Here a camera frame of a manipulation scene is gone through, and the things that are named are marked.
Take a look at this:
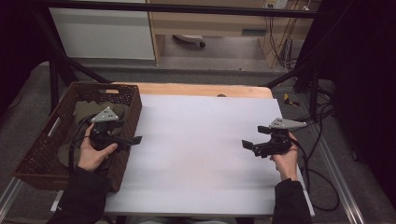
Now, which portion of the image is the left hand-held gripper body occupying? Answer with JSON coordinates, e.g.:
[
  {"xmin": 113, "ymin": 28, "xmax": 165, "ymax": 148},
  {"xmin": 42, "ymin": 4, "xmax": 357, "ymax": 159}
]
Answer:
[{"xmin": 89, "ymin": 105, "xmax": 130, "ymax": 152}]

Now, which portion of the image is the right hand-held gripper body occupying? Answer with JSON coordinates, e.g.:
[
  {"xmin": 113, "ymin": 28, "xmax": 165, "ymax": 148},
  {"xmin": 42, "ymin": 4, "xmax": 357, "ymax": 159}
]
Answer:
[{"xmin": 253, "ymin": 117, "xmax": 307, "ymax": 158}]

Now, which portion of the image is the olive green cloth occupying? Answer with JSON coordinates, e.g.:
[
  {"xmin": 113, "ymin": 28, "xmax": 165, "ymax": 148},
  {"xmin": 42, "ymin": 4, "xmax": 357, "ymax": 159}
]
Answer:
[{"xmin": 57, "ymin": 101, "xmax": 131, "ymax": 168}]

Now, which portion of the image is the brown wicker basket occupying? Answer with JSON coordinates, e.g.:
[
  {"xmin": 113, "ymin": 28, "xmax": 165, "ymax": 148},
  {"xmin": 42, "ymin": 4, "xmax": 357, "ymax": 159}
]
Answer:
[{"xmin": 12, "ymin": 81, "xmax": 143, "ymax": 192}]

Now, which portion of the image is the person's right hand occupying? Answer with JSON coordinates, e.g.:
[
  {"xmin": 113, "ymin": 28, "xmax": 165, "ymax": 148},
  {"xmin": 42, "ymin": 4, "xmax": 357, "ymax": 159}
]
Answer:
[{"xmin": 270, "ymin": 133, "xmax": 300, "ymax": 182}]

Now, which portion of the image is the person's left hand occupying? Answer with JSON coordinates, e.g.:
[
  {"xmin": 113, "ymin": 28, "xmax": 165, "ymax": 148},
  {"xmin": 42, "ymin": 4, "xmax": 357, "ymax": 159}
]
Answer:
[{"xmin": 78, "ymin": 123, "xmax": 119, "ymax": 173}]

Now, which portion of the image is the yellow and black tool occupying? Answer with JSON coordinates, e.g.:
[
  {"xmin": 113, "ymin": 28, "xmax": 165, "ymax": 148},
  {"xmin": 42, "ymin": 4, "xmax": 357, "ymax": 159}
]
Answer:
[{"xmin": 283, "ymin": 92, "xmax": 301, "ymax": 108}]

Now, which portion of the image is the white table sheet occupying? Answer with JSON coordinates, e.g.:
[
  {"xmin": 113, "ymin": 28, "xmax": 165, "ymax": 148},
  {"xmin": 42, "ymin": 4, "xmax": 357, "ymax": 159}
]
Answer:
[{"xmin": 50, "ymin": 94, "xmax": 316, "ymax": 217}]

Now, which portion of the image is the white cabinet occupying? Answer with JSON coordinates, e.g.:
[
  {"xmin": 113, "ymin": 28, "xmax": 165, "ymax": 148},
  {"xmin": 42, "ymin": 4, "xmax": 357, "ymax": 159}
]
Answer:
[{"xmin": 49, "ymin": 7, "xmax": 156, "ymax": 61}]

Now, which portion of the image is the white chair base with caster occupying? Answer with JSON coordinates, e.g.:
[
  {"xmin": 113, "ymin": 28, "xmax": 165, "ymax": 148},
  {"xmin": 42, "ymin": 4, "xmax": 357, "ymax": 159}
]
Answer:
[{"xmin": 172, "ymin": 34, "xmax": 206, "ymax": 49}]

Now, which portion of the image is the light wooden desk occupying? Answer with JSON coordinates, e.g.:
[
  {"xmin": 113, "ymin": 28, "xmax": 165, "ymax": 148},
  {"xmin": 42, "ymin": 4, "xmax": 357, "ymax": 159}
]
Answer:
[{"xmin": 146, "ymin": 0, "xmax": 321, "ymax": 68}]

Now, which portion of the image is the white power strip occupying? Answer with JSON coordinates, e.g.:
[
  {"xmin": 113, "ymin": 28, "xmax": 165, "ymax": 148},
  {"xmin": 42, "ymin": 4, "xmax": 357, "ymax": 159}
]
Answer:
[{"xmin": 264, "ymin": 0, "xmax": 290, "ymax": 10}]

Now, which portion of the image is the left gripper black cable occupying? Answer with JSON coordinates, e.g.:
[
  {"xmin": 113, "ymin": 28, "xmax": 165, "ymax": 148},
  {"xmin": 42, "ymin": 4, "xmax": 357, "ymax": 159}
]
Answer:
[{"xmin": 68, "ymin": 115, "xmax": 96, "ymax": 173}]

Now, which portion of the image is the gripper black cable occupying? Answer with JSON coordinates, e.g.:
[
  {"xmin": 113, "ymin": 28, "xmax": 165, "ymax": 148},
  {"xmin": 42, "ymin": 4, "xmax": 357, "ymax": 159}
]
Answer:
[
  {"xmin": 290, "ymin": 136, "xmax": 341, "ymax": 213},
  {"xmin": 68, "ymin": 115, "xmax": 96, "ymax": 173}
]

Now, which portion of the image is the black metal frame strut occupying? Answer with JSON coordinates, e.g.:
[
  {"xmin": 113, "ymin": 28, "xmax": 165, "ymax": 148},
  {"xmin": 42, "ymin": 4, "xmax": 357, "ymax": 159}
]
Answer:
[
  {"xmin": 264, "ymin": 60, "xmax": 321, "ymax": 123},
  {"xmin": 31, "ymin": 8, "xmax": 112, "ymax": 116}
]

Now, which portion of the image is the bundle of hanging cables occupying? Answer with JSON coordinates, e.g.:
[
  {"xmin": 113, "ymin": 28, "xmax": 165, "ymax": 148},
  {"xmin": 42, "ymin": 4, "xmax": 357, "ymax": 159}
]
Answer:
[{"xmin": 264, "ymin": 15, "xmax": 301, "ymax": 71}]

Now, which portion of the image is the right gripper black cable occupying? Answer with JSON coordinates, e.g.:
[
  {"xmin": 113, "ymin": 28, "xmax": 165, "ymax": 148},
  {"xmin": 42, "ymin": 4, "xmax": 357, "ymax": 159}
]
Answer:
[{"xmin": 290, "ymin": 136, "xmax": 341, "ymax": 213}]

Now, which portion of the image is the aluminium rail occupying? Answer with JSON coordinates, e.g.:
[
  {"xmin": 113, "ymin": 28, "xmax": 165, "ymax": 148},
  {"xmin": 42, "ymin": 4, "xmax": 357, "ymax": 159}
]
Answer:
[
  {"xmin": 306, "ymin": 119, "xmax": 366, "ymax": 224},
  {"xmin": 0, "ymin": 177, "xmax": 24, "ymax": 219}
]

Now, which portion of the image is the black metal frame crossbar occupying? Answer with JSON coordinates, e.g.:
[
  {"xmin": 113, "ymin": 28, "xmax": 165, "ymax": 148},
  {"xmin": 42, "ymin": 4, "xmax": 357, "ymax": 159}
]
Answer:
[{"xmin": 40, "ymin": 0, "xmax": 319, "ymax": 19}]

